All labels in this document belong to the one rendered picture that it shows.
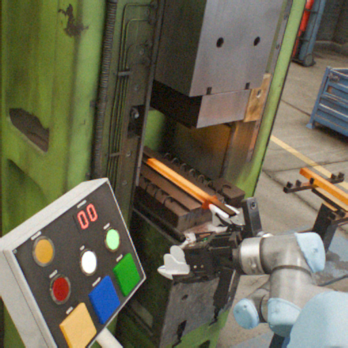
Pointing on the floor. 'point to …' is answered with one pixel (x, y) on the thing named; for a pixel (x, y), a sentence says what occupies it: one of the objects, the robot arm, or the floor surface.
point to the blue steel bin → (332, 101)
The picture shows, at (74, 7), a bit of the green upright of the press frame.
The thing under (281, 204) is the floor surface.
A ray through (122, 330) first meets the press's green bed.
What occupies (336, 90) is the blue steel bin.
